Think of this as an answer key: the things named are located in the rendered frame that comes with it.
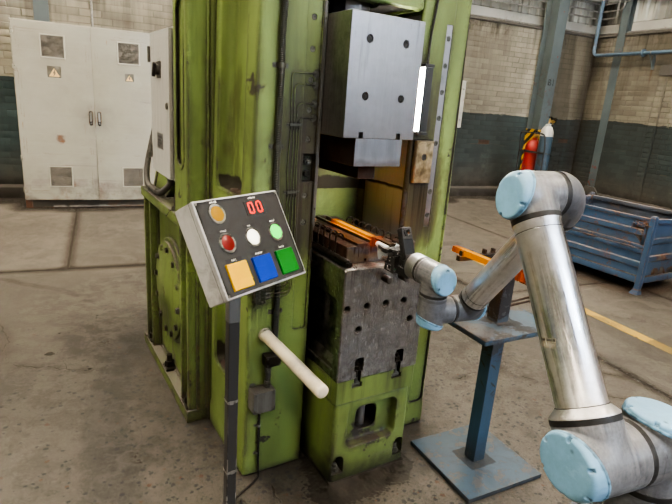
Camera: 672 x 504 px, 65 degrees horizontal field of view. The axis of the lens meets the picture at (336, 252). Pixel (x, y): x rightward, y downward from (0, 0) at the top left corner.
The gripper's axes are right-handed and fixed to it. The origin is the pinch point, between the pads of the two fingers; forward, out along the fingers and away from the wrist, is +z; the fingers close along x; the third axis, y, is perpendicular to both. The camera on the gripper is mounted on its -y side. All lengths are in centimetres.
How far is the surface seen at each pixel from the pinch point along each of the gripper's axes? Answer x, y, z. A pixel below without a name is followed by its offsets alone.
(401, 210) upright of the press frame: 22.7, -6.1, 18.1
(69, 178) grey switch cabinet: -58, 86, 547
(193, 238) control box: -73, -11, -14
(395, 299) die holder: 7.6, 22.6, -3.9
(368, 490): -2, 99, -15
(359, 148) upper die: -10.5, -32.9, 4.4
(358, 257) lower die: -7.0, 6.5, 2.8
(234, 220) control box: -61, -14, -11
